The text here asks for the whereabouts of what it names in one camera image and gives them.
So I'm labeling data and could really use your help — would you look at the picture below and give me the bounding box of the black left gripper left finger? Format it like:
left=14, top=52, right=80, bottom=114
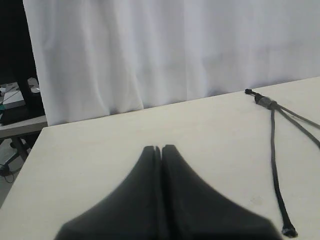
left=55, top=146, right=165, bottom=240

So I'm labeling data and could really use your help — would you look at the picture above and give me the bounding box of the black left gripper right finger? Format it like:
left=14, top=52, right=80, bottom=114
left=161, top=145, right=281, bottom=240

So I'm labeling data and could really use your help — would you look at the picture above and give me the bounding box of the grey side table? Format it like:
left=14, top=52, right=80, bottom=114
left=0, top=77, right=48, bottom=176

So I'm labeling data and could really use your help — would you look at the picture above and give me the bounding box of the white curtain backdrop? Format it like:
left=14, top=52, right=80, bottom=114
left=23, top=0, right=320, bottom=126

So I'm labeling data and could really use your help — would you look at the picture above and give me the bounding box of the black monitor stand post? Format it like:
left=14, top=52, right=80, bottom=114
left=16, top=74, right=45, bottom=120

